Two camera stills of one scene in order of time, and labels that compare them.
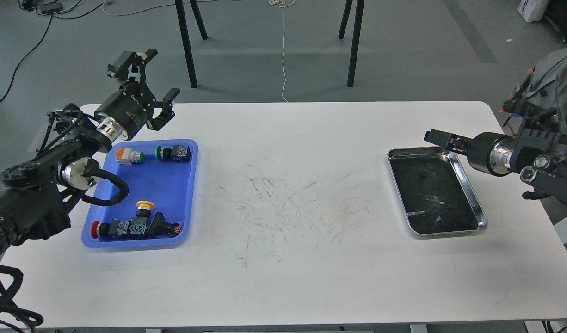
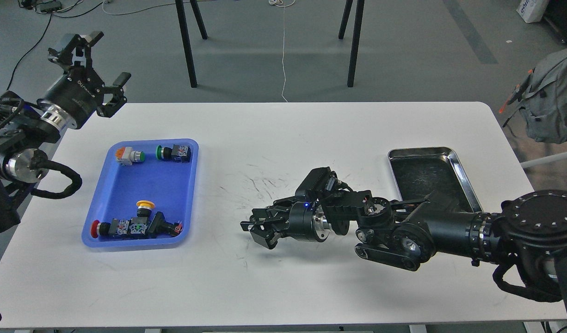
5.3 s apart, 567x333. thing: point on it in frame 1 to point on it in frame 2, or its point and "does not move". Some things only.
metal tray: (435, 197) does not move
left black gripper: (121, 114) to (72, 98)
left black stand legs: (181, 18) does not move
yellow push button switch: (144, 208) does not move
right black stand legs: (359, 11) does not move
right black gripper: (490, 152) to (305, 223)
